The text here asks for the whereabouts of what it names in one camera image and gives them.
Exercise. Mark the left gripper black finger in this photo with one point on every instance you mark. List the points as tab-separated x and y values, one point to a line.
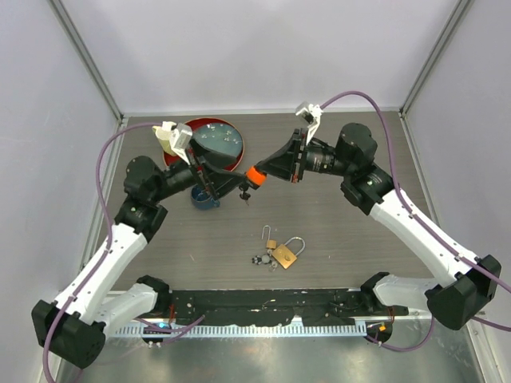
225	181
211	149

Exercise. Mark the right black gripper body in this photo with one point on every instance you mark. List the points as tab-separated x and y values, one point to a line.
301	148

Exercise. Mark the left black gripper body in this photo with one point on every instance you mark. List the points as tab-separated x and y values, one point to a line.
192	151

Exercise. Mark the black-headed key bunch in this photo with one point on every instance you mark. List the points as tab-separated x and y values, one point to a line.
244	194

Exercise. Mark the orange black padlock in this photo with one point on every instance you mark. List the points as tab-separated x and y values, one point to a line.
255	177

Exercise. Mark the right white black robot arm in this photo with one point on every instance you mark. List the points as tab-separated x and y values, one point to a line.
461	283

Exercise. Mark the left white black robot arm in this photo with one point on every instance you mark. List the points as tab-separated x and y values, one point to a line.
76	324

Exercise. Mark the blue-grey ceramic plate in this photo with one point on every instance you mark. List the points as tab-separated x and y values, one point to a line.
221	137

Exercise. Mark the red round tray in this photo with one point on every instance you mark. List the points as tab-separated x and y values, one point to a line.
194	124

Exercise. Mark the dark blue mug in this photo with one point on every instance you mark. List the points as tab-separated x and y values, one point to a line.
202	200

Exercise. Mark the yellow ceramic mug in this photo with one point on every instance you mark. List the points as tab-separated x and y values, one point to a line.
163	133

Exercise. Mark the small brass padlock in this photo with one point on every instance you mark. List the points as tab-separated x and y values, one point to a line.
271	244

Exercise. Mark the keys with grey charm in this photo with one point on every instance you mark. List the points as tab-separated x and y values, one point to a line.
265	260

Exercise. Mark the large brass padlock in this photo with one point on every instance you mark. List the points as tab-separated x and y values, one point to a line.
286	257

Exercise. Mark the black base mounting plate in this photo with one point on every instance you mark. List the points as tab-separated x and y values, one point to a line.
316	307

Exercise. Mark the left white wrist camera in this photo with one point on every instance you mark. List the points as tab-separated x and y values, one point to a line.
179	140

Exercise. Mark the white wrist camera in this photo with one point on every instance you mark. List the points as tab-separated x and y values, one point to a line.
311	115
179	140

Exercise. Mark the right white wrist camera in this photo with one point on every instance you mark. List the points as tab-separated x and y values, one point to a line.
311	115

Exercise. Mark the white slotted cable duct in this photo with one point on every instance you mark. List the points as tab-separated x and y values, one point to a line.
296	329

